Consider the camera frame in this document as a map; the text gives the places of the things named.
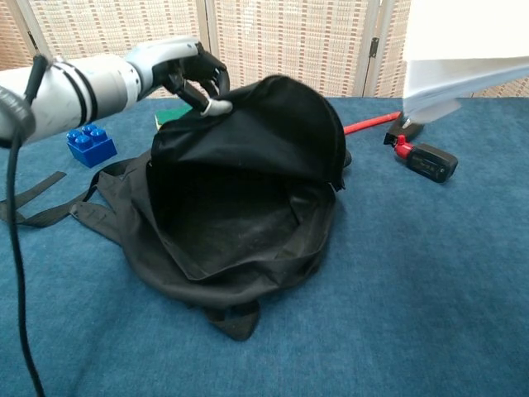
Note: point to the black fabric backpack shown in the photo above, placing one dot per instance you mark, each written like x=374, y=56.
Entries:
x=231, y=231

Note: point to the blue table cloth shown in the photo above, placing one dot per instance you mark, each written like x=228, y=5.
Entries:
x=413, y=289

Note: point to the white yellow notebook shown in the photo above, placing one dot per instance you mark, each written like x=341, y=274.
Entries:
x=454, y=33

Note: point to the green and yellow sponge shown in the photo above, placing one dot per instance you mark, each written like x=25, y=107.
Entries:
x=169, y=116

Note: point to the red pen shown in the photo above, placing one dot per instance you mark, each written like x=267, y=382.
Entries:
x=368, y=123

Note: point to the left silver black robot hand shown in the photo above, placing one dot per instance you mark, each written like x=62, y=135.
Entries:
x=157, y=58

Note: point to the woven folding screen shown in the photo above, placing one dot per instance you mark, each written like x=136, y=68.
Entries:
x=289, y=41

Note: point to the black device with red cap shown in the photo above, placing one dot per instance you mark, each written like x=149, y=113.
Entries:
x=430, y=163

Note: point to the blue toy building brick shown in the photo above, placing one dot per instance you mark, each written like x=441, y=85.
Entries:
x=93, y=151

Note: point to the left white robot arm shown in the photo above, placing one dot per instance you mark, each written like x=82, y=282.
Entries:
x=82, y=91

